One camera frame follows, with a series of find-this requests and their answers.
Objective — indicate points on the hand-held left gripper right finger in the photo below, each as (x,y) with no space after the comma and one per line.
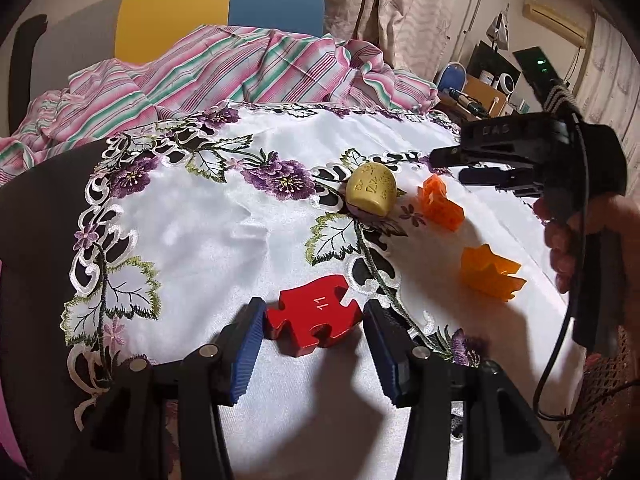
(387,360)

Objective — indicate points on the dark red mesh garment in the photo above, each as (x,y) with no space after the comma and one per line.
(605,420)

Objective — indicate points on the red puzzle piece block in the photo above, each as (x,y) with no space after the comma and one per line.
(310,315)

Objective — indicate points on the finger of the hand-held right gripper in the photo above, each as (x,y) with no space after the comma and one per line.
(485,176)
(445,156)

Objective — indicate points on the metal pole stand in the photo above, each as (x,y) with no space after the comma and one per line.
(477,5)

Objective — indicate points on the pink green striped cloth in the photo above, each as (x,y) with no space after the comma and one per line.
(225,70)

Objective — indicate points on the orange cube cluster block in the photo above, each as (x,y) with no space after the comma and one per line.
(442,207)

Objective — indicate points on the yellow engraved oval block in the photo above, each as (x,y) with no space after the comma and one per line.
(372,187)

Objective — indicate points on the beige patterned curtain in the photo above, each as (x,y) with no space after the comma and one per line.
(410,5)
(615,75)

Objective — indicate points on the wooden desk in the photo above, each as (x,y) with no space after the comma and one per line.
(480,92)

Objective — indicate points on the black monitor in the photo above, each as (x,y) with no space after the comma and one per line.
(487,60)

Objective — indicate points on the person's right hand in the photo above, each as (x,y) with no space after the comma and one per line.
(562,250)

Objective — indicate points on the white air conditioner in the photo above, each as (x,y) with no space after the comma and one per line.
(552,20)

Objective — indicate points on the multicolour office chair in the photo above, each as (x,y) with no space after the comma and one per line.
(175,15)

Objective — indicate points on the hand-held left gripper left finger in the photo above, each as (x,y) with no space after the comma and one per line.
(245,355)

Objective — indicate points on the orange translucent plastic piece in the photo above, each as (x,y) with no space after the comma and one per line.
(487,270)

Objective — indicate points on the white embroidered floral tablecloth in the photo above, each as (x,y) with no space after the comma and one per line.
(200,240)

